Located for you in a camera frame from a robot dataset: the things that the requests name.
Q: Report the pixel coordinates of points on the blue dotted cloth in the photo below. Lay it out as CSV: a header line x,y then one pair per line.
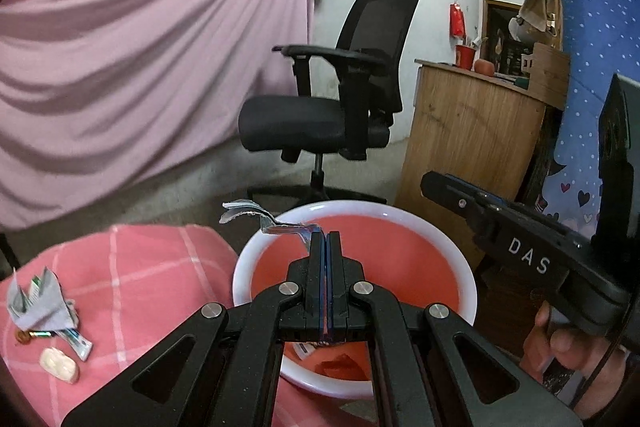
x,y
590,7

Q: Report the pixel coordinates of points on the pink hanging cloth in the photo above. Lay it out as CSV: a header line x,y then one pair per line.
x,y
150,57

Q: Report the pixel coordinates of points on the crumpled grey wrapper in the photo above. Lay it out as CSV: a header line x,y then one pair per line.
x,y
45,313

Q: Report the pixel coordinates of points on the red hanging bag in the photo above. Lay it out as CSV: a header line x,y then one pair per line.
x,y
456,22

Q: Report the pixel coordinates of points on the person's right hand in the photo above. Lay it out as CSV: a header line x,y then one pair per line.
x,y
570,354

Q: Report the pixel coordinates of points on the white labelled wrapper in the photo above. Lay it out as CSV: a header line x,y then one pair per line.
x,y
307,349

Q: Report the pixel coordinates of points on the small cream candy piece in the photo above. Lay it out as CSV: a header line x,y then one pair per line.
x,y
59,364

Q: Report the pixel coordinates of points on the black office chair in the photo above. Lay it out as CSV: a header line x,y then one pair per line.
x,y
290,122

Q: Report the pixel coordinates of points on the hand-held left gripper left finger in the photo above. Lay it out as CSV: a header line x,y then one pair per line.
x,y
316,279

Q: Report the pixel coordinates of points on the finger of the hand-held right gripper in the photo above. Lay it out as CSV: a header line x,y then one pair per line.
x,y
450,194

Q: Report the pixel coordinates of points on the pink checked blanket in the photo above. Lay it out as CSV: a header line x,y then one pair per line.
x,y
150,267

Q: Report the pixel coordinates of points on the wooden cabinet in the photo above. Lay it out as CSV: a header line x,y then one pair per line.
x,y
465,132

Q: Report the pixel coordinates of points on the silver foil wrapper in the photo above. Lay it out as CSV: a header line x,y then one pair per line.
x,y
245,209

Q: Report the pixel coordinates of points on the pink basin with white rim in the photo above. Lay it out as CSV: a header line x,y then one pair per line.
x,y
400,257

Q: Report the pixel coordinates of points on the red cup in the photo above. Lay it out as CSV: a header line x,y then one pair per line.
x,y
464,57

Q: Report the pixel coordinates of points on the small brown round piece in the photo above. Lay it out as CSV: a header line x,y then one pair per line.
x,y
21,337

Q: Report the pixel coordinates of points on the orange fruit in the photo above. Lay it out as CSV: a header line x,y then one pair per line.
x,y
483,67

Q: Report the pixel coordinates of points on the white green tube wrapper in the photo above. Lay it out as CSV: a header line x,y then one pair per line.
x,y
77,344

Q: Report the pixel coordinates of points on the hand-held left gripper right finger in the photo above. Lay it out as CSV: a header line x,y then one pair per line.
x,y
334,279

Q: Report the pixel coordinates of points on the wooden box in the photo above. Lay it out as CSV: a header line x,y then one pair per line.
x,y
550,72

